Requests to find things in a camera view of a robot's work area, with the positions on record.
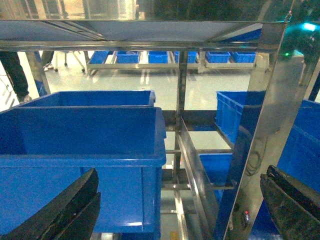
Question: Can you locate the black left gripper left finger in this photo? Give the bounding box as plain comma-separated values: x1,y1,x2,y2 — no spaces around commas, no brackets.
0,168,101,240

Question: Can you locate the steel rack shelf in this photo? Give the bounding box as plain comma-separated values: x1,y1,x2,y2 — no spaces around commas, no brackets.
0,0,320,240

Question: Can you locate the large blue crate on rack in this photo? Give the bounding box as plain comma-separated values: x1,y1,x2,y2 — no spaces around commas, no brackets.
0,106,166,240

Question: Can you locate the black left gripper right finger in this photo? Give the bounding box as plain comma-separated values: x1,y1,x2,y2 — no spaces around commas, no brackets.
260,165,320,240

